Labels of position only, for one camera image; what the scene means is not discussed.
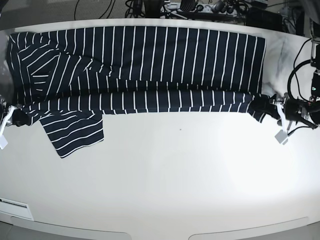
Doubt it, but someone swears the black box on floor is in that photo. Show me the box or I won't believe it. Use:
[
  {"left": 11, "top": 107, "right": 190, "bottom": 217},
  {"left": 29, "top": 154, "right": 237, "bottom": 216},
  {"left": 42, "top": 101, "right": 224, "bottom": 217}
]
[{"left": 245, "top": 7, "right": 283, "bottom": 32}]

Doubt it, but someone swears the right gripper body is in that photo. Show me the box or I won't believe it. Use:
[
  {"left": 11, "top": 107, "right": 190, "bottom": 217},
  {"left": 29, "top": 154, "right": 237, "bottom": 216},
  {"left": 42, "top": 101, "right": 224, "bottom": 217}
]
[{"left": 6, "top": 106, "right": 23, "bottom": 127}]

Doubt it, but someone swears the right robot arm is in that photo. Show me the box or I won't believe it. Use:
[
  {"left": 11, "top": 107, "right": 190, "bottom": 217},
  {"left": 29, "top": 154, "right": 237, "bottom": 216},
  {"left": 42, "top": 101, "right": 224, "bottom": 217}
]
[{"left": 0, "top": 93, "right": 32, "bottom": 127}]

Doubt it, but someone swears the grey power strip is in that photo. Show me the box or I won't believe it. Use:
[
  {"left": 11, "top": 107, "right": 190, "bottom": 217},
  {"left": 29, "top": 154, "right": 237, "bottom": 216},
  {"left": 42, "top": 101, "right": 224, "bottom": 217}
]
[{"left": 164, "top": 2, "right": 237, "bottom": 16}]

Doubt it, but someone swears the navy white striped T-shirt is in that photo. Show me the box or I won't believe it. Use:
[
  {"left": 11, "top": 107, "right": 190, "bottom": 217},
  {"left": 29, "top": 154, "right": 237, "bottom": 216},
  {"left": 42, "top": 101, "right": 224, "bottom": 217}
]
[{"left": 6, "top": 26, "right": 266, "bottom": 158}]

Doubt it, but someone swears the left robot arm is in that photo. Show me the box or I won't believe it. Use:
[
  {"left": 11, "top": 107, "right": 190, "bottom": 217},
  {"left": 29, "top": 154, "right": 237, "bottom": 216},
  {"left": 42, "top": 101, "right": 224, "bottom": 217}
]
[{"left": 251, "top": 19, "right": 320, "bottom": 132}]

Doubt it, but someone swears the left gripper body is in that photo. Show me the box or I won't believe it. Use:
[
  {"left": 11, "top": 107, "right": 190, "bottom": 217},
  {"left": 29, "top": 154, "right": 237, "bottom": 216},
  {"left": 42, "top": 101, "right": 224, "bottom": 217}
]
[{"left": 269, "top": 93, "right": 304, "bottom": 125}]

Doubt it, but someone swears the black cable on floor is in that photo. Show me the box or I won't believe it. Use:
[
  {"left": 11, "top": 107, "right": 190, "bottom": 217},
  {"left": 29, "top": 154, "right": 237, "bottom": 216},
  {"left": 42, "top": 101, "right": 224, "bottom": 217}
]
[{"left": 73, "top": 0, "right": 83, "bottom": 21}]

